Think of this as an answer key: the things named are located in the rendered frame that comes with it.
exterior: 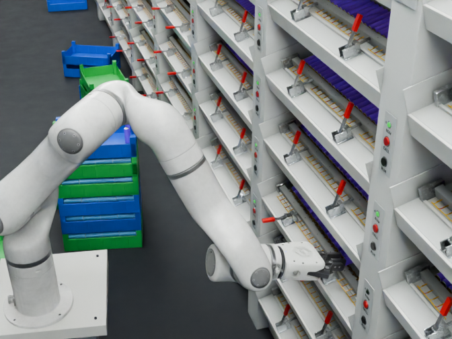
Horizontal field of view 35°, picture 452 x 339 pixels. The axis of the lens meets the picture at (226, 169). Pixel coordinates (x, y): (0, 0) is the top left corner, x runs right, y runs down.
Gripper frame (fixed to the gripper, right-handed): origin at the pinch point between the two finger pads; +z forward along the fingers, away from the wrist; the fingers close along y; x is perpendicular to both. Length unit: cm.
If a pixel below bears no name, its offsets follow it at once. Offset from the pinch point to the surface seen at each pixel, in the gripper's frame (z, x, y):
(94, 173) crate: -35, 35, 107
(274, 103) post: -3, -21, 46
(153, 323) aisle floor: -19, 66, 60
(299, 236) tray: 2.9, 7.2, 22.4
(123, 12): 13, 24, 301
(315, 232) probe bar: 4.8, 3.4, 18.3
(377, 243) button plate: -6.6, -18.6, -20.5
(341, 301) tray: 1.7, 7.9, -5.2
